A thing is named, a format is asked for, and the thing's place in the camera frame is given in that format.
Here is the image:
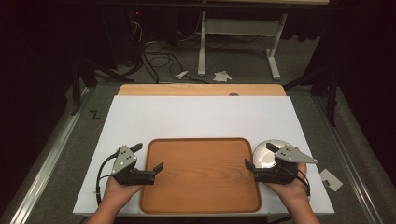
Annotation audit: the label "person's left hand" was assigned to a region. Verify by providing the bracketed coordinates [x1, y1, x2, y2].
[104, 177, 145, 203]

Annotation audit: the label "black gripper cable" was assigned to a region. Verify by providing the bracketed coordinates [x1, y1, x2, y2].
[94, 152, 120, 206]
[292, 169, 312, 197]

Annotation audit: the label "silver metal floor rail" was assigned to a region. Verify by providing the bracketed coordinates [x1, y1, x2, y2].
[312, 94, 384, 224]
[8, 87, 94, 224]

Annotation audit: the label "white table board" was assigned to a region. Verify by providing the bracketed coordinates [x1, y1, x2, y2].
[72, 94, 335, 217]

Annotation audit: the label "black metal stand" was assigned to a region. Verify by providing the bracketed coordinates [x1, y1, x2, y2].
[69, 57, 134, 117]
[282, 66, 340, 128]

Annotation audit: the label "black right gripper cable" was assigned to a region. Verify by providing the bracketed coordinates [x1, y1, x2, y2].
[292, 169, 312, 197]

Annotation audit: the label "flat white paper piece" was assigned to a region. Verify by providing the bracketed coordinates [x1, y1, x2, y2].
[319, 168, 344, 192]

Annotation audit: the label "person's right hand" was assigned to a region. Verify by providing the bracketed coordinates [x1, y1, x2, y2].
[264, 162, 311, 208]

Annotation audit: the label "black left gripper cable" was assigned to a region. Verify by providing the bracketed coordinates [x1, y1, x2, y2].
[94, 152, 120, 206]

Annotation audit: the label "white metal desk frame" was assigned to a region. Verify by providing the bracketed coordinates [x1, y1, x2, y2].
[197, 10, 288, 81]

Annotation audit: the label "black floor cables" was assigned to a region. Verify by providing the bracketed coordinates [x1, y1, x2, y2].
[122, 18, 209, 85]

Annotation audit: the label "shiny silver round plate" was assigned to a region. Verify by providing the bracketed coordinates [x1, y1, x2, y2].
[251, 138, 309, 175]

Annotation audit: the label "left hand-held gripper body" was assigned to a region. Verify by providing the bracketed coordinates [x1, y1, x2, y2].
[111, 144, 156, 187]

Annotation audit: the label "brown wooden tray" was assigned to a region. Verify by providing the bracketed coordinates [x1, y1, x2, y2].
[139, 137, 262, 215]

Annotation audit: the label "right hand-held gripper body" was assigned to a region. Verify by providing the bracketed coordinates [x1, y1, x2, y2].
[253, 146, 318, 185]

